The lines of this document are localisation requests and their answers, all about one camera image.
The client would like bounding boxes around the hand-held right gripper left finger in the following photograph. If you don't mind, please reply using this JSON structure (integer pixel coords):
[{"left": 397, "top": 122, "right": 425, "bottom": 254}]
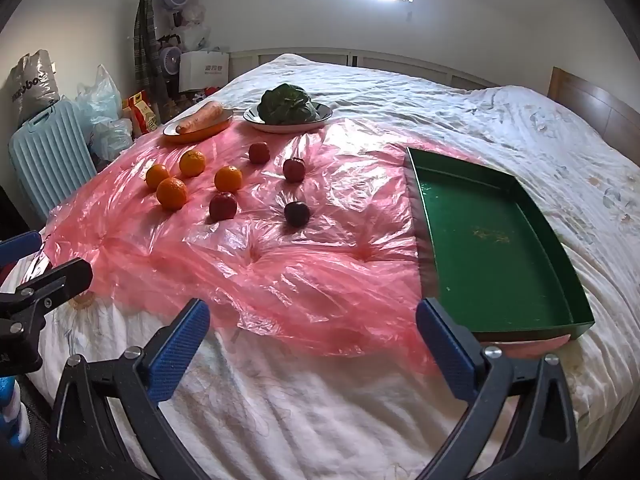
[{"left": 47, "top": 298, "right": 211, "bottom": 480}]

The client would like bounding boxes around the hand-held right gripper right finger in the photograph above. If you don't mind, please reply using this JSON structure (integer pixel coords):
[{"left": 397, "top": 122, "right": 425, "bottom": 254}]
[{"left": 416, "top": 298, "right": 581, "bottom": 480}]

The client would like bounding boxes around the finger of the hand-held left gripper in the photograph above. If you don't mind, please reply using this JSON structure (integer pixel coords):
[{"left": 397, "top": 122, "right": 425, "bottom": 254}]
[
  {"left": 0, "top": 258, "right": 94, "bottom": 341},
  {"left": 0, "top": 231, "right": 43, "bottom": 268}
]

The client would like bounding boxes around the green tray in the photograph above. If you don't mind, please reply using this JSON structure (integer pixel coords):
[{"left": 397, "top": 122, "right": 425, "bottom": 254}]
[{"left": 403, "top": 147, "right": 596, "bottom": 342}]

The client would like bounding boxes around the orange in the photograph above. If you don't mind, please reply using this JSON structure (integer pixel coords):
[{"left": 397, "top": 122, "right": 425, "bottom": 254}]
[
  {"left": 179, "top": 150, "right": 206, "bottom": 178},
  {"left": 214, "top": 165, "right": 243, "bottom": 193},
  {"left": 145, "top": 164, "right": 171, "bottom": 190},
  {"left": 156, "top": 177, "right": 189, "bottom": 211}
]

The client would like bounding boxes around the dark red apple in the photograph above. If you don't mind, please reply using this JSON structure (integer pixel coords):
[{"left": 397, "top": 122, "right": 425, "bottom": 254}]
[{"left": 284, "top": 201, "right": 311, "bottom": 227}]

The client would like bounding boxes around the light blue suitcase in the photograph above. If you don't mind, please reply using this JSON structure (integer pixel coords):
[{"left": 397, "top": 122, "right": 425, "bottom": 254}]
[{"left": 8, "top": 99, "right": 98, "bottom": 231}]

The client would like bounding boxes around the pink plastic sheet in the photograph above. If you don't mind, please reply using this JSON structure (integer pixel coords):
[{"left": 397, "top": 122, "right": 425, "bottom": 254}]
[{"left": 44, "top": 119, "right": 571, "bottom": 376}]

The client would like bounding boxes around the crumpled clear plastic bag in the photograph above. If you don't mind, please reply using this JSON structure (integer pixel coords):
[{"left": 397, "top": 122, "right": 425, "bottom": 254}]
[{"left": 90, "top": 117, "right": 133, "bottom": 161}]

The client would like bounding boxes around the grey printed bag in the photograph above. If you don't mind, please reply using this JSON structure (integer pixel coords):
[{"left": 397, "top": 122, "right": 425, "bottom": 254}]
[{"left": 10, "top": 50, "right": 61, "bottom": 128}]

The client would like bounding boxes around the clear bluish plastic bag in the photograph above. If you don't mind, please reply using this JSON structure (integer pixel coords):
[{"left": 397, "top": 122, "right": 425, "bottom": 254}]
[{"left": 75, "top": 64, "right": 123, "bottom": 126}]

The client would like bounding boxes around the yellow red rice bag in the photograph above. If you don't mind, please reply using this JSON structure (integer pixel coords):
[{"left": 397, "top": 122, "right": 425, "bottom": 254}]
[{"left": 122, "top": 91, "right": 161, "bottom": 136}]

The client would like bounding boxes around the orange rimmed plate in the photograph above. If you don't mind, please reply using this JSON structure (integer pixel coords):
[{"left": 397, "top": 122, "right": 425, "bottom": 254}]
[{"left": 163, "top": 108, "right": 234, "bottom": 145}]

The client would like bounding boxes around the carrot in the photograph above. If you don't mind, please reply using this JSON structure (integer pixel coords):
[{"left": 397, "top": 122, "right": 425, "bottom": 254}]
[{"left": 175, "top": 100, "right": 224, "bottom": 134}]

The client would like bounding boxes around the plaid scarf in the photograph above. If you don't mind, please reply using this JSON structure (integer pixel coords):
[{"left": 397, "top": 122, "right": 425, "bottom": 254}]
[{"left": 134, "top": 0, "right": 168, "bottom": 111}]

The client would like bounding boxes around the white plate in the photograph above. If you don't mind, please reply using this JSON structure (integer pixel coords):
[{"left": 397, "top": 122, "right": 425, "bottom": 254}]
[{"left": 243, "top": 102, "right": 333, "bottom": 134}]

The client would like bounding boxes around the green leafy vegetable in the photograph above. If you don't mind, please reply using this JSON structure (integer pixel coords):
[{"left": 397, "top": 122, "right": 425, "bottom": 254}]
[{"left": 257, "top": 83, "right": 321, "bottom": 126}]

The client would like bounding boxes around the white plastic bag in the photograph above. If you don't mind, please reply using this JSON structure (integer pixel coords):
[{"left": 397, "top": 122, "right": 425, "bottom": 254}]
[{"left": 175, "top": 5, "right": 212, "bottom": 51}]

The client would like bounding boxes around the wooden headboard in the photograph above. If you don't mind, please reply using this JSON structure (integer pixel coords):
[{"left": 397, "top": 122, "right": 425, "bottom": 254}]
[{"left": 547, "top": 66, "right": 640, "bottom": 166}]

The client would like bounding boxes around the white panelled board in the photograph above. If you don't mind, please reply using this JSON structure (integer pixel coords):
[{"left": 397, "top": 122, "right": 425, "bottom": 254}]
[{"left": 230, "top": 49, "right": 501, "bottom": 88}]

